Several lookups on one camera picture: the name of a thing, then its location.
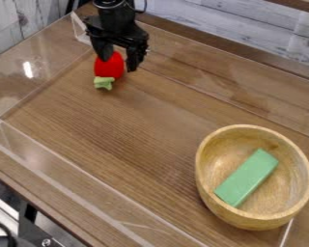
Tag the clear acrylic table fence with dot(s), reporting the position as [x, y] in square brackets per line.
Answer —
[103, 159]

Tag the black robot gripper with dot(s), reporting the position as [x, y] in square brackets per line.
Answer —
[112, 27]

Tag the wooden bowl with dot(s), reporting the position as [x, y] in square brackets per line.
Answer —
[281, 196]

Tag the green rectangular block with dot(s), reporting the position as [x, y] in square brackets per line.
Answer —
[246, 179]

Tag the clear acrylic corner bracket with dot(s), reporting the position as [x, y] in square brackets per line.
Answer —
[80, 29]

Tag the red plush strawberry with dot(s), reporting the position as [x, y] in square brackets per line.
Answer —
[108, 71]

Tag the black table leg bracket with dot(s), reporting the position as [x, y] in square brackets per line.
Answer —
[30, 231]

